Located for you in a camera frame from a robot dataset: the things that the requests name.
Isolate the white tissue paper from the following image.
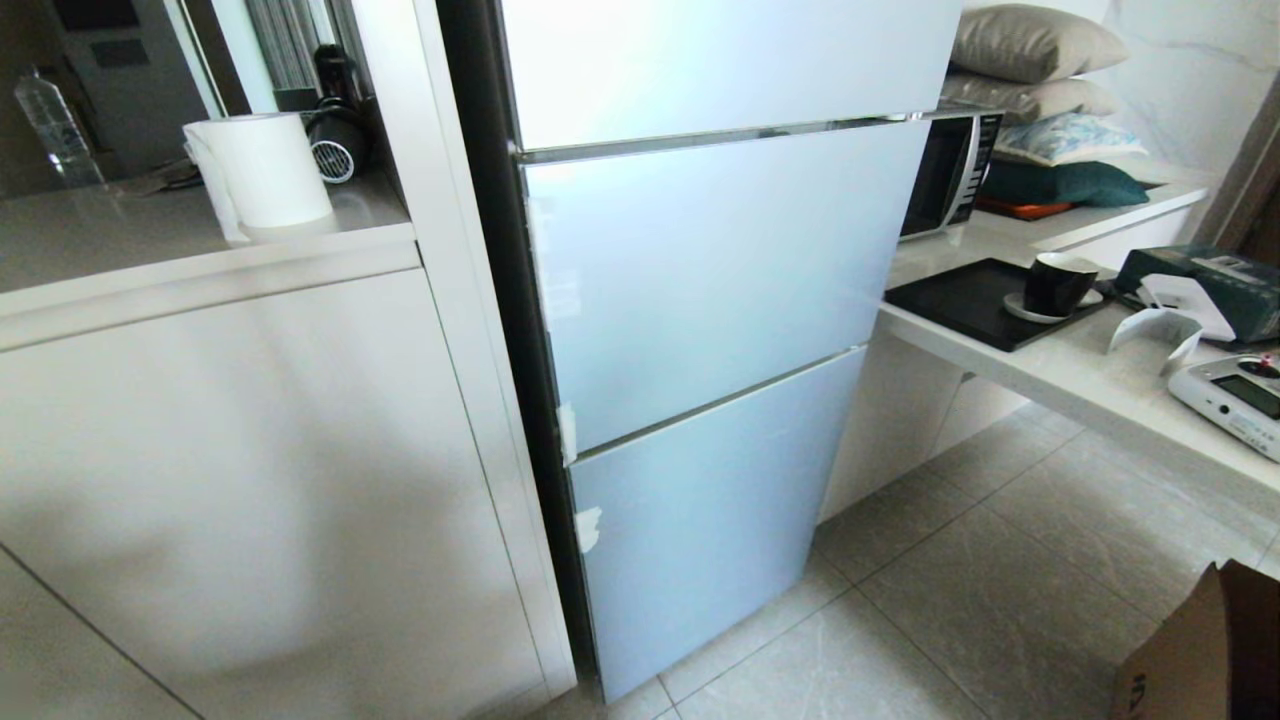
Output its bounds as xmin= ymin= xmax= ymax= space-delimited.
xmin=1108 ymin=273 xmax=1237 ymax=378

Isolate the silver microwave oven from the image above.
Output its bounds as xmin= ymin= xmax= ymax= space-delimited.
xmin=899 ymin=108 xmax=1004 ymax=243

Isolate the white glass fridge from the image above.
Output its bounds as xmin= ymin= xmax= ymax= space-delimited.
xmin=437 ymin=0 xmax=1004 ymax=704

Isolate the black hair dryer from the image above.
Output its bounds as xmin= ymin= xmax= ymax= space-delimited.
xmin=304 ymin=44 xmax=369 ymax=185

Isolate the orange mat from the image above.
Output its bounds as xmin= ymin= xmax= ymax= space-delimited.
xmin=976 ymin=196 xmax=1075 ymax=221

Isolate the beige pillow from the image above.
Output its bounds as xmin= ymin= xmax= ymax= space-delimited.
xmin=950 ymin=4 xmax=1131 ymax=85

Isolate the white saucer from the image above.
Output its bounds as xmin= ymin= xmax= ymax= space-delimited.
xmin=1003 ymin=288 xmax=1104 ymax=326

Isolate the clear plastic water bottle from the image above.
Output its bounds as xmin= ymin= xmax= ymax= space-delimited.
xmin=14 ymin=67 xmax=105 ymax=188

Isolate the light blue patterned pillow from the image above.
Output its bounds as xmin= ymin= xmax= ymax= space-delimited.
xmin=994 ymin=111 xmax=1149 ymax=168

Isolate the fridge bottom drawer door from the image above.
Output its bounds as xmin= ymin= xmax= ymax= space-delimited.
xmin=569 ymin=347 xmax=867 ymax=703

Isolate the brown cardboard box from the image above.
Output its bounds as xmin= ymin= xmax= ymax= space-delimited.
xmin=1111 ymin=559 xmax=1280 ymax=720

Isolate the fridge top door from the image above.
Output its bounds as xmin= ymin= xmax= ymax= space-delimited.
xmin=500 ymin=0 xmax=964 ymax=153

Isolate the white cabinet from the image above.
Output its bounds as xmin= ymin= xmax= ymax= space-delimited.
xmin=0 ymin=0 xmax=578 ymax=720

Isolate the fridge middle door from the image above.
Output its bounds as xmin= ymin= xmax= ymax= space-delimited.
xmin=523 ymin=119 xmax=931 ymax=454

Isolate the black tray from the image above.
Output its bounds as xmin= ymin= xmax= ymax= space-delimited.
xmin=885 ymin=258 xmax=1112 ymax=353

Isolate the dark green tissue box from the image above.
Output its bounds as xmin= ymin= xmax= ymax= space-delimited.
xmin=1114 ymin=245 xmax=1280 ymax=344

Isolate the dark teal pillow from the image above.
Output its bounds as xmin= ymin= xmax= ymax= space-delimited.
xmin=981 ymin=159 xmax=1150 ymax=209

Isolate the white electronic device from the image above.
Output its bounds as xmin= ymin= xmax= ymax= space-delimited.
xmin=1168 ymin=353 xmax=1280 ymax=463

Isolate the white electric kettle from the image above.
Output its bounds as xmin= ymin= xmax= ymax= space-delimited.
xmin=183 ymin=112 xmax=336 ymax=244

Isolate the black cup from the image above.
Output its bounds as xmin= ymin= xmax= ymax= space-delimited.
xmin=1023 ymin=252 xmax=1100 ymax=318

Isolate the grey pillow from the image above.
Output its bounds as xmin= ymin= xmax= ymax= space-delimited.
xmin=943 ymin=72 xmax=1121 ymax=125

